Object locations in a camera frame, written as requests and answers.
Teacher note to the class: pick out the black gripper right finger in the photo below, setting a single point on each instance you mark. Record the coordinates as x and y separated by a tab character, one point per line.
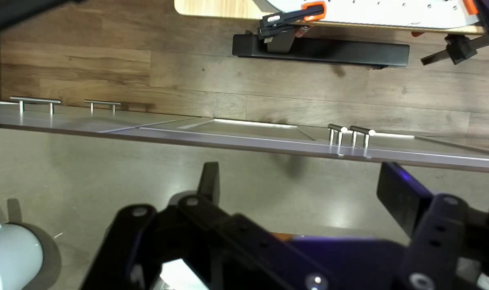
402	196

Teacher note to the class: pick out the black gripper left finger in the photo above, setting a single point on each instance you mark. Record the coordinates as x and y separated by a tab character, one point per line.
208	184

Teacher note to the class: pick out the white mug cup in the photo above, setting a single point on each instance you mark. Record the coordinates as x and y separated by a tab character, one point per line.
21	257

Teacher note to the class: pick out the orange black clamp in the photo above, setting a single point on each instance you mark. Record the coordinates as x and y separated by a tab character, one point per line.
281	22

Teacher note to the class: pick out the cabinet door handle pair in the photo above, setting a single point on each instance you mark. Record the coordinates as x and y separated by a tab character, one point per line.
349	139

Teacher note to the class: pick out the long cabinet handle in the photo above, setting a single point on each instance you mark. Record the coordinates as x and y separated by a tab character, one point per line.
24	102

